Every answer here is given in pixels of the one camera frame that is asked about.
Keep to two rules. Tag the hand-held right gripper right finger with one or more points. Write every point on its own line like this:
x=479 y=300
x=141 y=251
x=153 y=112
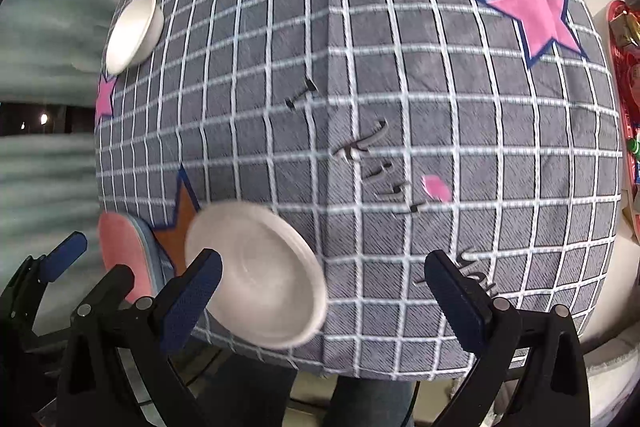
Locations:
x=457 y=302

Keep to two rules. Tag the grey checkered star tablecloth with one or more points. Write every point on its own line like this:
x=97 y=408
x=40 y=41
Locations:
x=400 y=107

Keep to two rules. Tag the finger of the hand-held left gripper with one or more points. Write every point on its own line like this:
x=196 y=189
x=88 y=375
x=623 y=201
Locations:
x=62 y=257
x=117 y=284

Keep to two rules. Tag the round red tray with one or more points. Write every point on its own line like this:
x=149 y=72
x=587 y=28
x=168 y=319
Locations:
x=622 y=72

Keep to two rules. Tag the pale green curtain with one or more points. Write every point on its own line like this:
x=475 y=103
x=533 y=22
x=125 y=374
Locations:
x=60 y=32

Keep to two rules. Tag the pink square plate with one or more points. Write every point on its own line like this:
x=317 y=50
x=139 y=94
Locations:
x=117 y=242

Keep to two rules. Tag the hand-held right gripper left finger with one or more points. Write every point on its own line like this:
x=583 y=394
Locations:
x=190 y=302

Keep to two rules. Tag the white paper bowl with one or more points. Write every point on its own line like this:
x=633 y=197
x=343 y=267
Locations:
x=260 y=277
x=131 y=34

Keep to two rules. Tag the pile of snack packets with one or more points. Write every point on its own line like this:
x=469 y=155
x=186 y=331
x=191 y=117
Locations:
x=631 y=32

